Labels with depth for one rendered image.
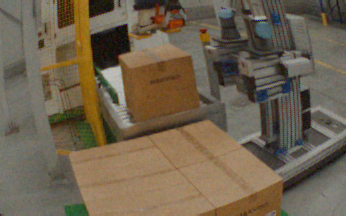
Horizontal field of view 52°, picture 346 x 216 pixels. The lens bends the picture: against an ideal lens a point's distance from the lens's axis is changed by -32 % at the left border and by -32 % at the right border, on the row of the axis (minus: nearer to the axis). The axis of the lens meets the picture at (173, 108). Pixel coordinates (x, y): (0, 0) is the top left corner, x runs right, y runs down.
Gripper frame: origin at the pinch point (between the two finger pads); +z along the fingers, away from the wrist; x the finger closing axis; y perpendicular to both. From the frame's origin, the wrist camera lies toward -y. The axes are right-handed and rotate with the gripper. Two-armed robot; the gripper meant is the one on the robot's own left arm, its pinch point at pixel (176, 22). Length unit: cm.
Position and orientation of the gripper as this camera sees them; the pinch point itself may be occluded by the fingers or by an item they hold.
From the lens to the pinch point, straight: 262.8
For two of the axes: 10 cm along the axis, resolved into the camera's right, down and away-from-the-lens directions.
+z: 1.5, 9.4, 3.1
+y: -2.7, -2.6, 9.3
